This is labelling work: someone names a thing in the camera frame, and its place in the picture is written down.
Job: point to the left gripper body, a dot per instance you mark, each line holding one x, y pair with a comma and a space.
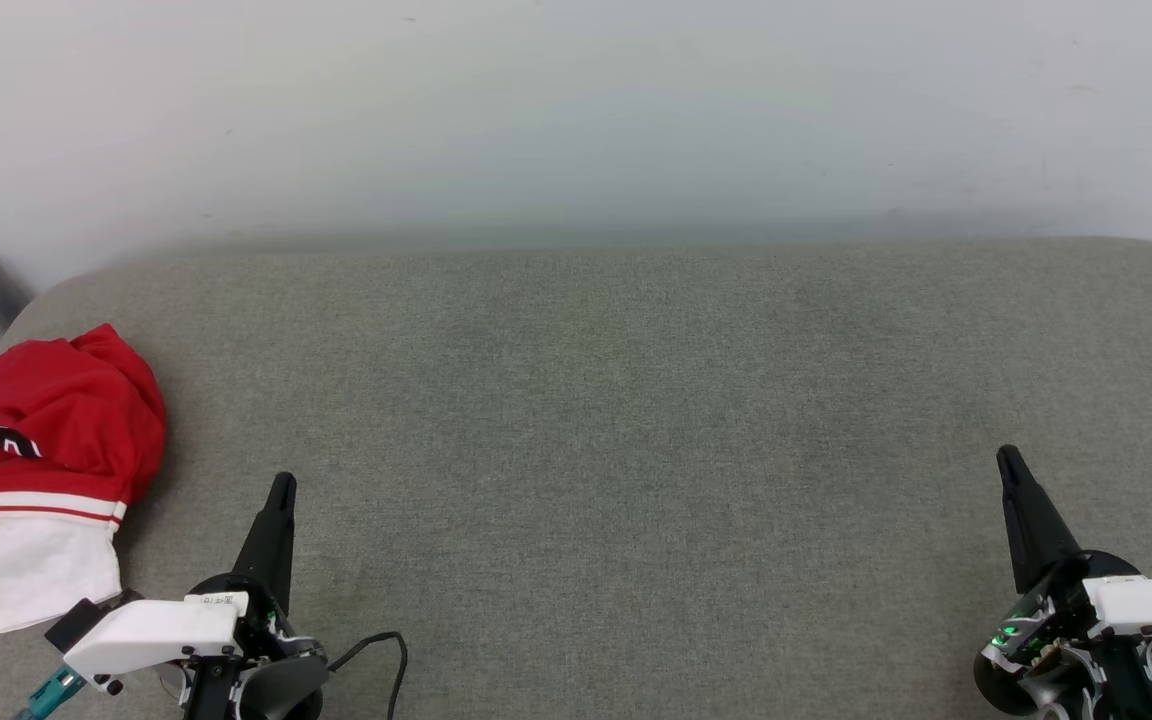
276, 680

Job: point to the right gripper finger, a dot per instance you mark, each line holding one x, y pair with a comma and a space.
1034, 530

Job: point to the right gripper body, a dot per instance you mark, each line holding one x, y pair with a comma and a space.
1036, 630

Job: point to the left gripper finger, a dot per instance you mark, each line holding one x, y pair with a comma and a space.
271, 545

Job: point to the red and white jersey shirt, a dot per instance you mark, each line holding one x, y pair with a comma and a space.
56, 420

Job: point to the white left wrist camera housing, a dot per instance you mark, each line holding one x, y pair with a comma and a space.
151, 630

